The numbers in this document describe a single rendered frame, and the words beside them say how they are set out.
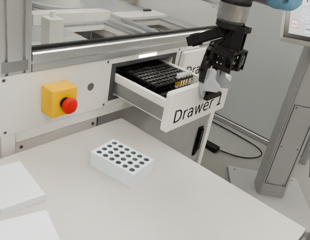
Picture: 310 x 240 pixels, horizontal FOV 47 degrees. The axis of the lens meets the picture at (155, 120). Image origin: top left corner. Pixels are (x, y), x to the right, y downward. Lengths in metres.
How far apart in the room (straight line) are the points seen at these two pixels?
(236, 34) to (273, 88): 1.85
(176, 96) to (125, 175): 0.23
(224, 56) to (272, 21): 1.80
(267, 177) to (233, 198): 1.30
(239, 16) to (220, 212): 0.45
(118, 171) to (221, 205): 0.24
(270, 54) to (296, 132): 0.84
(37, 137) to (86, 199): 0.26
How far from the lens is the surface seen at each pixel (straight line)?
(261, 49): 2.73
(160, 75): 1.07
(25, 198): 0.75
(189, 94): 0.94
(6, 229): 0.64
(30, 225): 0.64
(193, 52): 1.26
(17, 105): 0.87
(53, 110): 0.87
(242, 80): 2.83
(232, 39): 0.91
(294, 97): 1.94
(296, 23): 1.75
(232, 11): 0.89
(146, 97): 0.96
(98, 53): 0.96
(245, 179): 2.29
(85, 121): 1.04
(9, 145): 0.91
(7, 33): 0.80
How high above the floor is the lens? 1.26
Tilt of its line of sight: 27 degrees down
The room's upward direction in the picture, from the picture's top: 11 degrees clockwise
